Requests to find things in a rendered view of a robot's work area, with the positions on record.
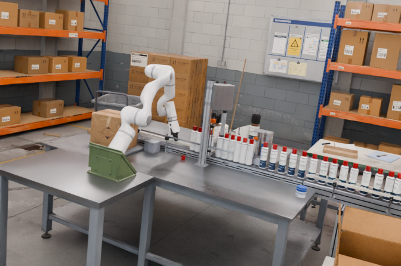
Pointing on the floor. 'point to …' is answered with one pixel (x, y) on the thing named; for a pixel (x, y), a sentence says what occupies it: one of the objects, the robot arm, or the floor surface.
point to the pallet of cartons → (191, 99)
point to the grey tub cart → (116, 101)
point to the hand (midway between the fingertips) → (176, 138)
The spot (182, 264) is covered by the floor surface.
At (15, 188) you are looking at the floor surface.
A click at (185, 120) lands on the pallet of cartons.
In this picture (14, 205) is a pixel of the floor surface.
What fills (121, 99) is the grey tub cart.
